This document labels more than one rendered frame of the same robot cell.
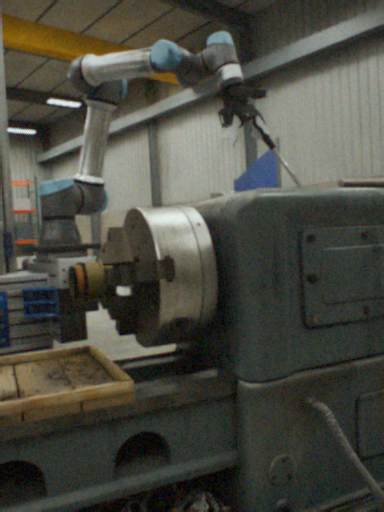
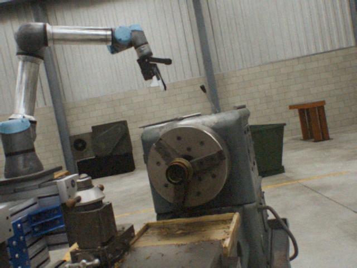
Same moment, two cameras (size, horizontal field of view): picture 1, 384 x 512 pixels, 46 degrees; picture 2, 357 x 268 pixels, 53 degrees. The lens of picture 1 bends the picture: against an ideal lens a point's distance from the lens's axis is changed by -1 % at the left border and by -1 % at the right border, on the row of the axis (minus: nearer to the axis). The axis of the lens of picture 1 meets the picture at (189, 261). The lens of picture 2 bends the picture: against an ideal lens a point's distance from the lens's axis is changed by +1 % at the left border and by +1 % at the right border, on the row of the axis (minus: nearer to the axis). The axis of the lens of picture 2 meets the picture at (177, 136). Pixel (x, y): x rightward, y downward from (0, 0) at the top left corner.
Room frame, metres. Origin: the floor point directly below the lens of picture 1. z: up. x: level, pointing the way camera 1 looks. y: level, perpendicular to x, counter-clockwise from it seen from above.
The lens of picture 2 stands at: (0.17, 1.15, 1.27)
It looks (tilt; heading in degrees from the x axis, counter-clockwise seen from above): 3 degrees down; 310
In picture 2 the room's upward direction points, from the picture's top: 11 degrees counter-clockwise
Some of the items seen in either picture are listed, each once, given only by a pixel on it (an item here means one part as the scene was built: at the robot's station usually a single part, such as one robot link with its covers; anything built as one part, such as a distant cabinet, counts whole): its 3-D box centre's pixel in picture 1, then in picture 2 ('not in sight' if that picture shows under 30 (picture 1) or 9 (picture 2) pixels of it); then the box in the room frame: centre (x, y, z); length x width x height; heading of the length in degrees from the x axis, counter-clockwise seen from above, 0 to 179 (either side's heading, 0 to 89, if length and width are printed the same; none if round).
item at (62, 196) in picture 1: (58, 197); (16, 134); (1.62, 0.44, 1.33); 0.13 x 0.12 x 0.14; 146
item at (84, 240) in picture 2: not in sight; (95, 221); (0.87, 0.67, 1.07); 0.07 x 0.07 x 0.10; 23
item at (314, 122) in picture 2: not in sight; (308, 120); (3.63, -8.57, 0.50); 1.61 x 0.44 x 1.00; 130
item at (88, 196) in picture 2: not in sight; (86, 195); (0.87, 0.68, 1.13); 0.08 x 0.08 x 0.03
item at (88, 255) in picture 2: not in sight; (104, 248); (0.88, 0.65, 0.99); 0.20 x 0.10 x 0.05; 113
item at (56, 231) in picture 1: (59, 230); (22, 162); (1.61, 0.45, 1.21); 0.15 x 0.15 x 0.10
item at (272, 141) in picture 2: not in sight; (247, 152); (3.34, -4.45, 0.43); 1.34 x 0.94 x 0.85; 142
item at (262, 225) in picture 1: (297, 270); (205, 154); (1.22, -0.29, 1.06); 0.59 x 0.48 x 0.39; 113
